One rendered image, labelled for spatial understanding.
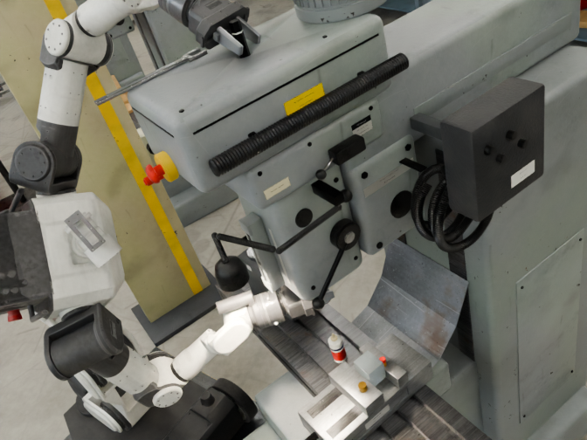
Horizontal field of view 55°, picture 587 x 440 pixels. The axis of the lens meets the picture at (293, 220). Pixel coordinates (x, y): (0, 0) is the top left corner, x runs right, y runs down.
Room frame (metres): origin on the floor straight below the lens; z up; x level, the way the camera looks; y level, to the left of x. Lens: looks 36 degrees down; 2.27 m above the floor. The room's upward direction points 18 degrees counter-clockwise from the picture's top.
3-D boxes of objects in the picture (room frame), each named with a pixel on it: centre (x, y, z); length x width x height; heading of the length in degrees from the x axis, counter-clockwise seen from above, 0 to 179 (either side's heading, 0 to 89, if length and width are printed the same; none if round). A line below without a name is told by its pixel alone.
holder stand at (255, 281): (1.42, 0.11, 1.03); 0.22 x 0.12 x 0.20; 31
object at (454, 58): (1.28, -0.47, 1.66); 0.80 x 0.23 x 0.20; 114
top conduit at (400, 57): (0.96, -0.10, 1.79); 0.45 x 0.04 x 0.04; 114
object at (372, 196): (1.16, -0.19, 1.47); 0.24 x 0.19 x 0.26; 24
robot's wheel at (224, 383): (1.42, 0.43, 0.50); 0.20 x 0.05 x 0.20; 42
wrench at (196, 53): (1.12, 0.18, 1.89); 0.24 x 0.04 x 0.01; 115
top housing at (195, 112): (1.09, -0.02, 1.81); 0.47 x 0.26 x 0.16; 114
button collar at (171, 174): (0.99, 0.20, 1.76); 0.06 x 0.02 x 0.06; 24
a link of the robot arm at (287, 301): (1.08, 0.08, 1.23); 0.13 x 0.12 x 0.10; 2
